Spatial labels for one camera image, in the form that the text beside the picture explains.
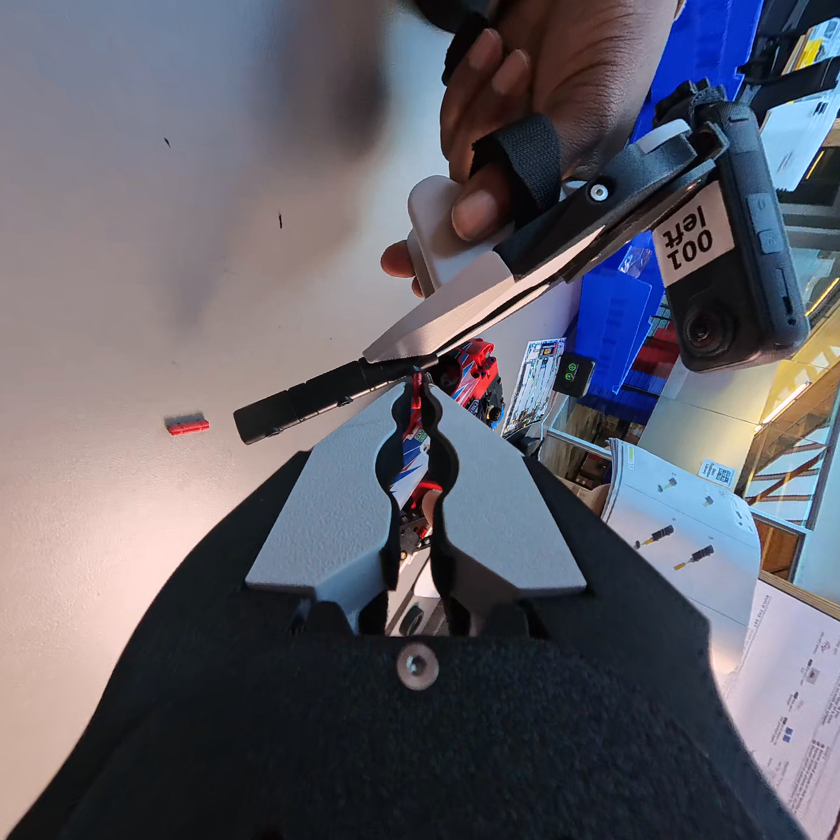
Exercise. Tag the person's right hand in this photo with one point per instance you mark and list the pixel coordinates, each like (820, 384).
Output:
(430, 508)

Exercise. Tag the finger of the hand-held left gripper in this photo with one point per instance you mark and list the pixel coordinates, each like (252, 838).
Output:
(525, 303)
(453, 308)

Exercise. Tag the person's left hand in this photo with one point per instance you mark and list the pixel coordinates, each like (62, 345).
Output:
(577, 72)

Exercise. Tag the white cardboard box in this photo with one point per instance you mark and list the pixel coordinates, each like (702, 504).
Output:
(797, 141)

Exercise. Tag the red lego pin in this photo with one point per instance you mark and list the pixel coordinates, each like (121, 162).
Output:
(187, 425)

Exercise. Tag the red white blue lego car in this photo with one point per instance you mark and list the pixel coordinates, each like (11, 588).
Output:
(476, 371)

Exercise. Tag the wooden table frame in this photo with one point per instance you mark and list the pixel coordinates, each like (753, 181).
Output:
(800, 459)

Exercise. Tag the yellow label box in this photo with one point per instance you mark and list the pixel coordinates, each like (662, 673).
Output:
(817, 46)

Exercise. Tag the black lego rod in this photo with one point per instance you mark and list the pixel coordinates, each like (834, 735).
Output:
(315, 397)

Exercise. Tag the lego sticker sheet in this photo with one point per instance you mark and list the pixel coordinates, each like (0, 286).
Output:
(533, 387)

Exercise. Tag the white label card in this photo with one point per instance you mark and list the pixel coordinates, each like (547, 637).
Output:
(716, 474)

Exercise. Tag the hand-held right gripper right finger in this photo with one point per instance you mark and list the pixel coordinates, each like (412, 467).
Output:
(512, 525)

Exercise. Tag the red plastic bin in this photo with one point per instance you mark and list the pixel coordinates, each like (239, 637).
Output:
(659, 358)

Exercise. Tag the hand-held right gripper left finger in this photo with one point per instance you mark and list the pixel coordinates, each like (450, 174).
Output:
(321, 518)

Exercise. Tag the lego instruction booklet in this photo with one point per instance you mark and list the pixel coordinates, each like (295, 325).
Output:
(689, 525)

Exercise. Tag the small black device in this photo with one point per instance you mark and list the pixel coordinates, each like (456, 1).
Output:
(574, 375)

